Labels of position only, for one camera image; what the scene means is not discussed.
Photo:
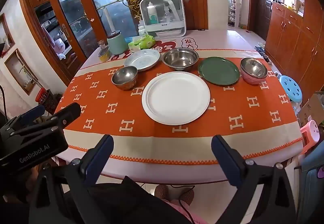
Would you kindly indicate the blue plastic item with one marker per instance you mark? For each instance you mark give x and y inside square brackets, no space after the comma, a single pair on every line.
[131,39]

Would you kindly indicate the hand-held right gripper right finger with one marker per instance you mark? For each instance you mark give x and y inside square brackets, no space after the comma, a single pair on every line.
[225,160]

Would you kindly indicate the orange patterned table runner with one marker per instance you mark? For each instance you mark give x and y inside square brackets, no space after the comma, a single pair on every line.
[101,102]

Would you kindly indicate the white clear storage case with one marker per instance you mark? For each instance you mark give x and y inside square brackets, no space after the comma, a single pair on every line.
[174,24]

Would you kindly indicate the large steel bowl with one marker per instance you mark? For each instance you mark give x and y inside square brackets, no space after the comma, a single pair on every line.
[180,58]

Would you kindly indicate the small steel bowl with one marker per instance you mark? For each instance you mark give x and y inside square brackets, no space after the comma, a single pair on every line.
[124,77]

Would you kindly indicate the cardboard box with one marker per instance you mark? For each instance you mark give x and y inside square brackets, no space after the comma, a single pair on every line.
[312,110]

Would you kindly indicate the wooden wall cabinet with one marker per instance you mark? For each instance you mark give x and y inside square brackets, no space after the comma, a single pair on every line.
[291,36]

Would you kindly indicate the person's black garment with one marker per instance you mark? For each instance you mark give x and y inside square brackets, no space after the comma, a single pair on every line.
[126,203]

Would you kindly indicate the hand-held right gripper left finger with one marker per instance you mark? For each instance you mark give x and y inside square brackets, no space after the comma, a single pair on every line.
[101,155]

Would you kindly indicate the large white plate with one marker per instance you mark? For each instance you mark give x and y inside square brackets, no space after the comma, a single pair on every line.
[176,97]

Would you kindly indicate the person's pink trousers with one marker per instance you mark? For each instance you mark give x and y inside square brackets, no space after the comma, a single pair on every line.
[182,214]

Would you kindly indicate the pink plastic stool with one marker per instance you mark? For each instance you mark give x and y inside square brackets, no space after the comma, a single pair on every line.
[311,135]

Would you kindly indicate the brown knitted slipper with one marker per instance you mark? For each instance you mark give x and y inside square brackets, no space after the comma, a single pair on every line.
[162,192]

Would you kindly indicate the red and brown basket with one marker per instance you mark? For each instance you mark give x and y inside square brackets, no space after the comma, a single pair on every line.
[45,98]

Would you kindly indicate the dark entrance door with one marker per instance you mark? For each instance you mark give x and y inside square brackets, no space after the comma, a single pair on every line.
[264,6]

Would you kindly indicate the mint green canister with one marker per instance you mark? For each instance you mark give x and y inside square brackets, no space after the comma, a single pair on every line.
[117,44]

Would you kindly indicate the steel bowl with pink outside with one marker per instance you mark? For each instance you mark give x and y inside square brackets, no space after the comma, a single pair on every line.
[253,69]

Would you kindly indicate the blue plastic stool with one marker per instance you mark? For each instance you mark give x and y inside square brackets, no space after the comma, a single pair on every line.
[291,88]

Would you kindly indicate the white shoe rack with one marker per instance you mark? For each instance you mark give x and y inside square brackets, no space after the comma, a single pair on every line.
[233,11]

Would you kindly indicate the white bottle with green label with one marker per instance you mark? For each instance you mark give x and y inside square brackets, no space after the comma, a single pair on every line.
[152,14]

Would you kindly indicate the green tissue pack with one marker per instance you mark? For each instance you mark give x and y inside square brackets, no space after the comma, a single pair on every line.
[141,42]

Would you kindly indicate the green plate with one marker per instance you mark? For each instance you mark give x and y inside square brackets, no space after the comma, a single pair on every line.
[219,71]

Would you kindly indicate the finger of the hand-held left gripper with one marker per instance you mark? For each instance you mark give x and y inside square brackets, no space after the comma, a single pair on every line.
[33,114]
[68,114]

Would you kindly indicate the small white medicine bottle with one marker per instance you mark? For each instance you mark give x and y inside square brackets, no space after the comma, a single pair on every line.
[141,31]

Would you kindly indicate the wooden framed wall niche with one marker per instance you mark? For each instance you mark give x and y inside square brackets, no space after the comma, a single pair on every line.
[21,72]

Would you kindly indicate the white floral shallow plate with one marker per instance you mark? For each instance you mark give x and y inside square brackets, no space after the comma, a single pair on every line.
[141,59]

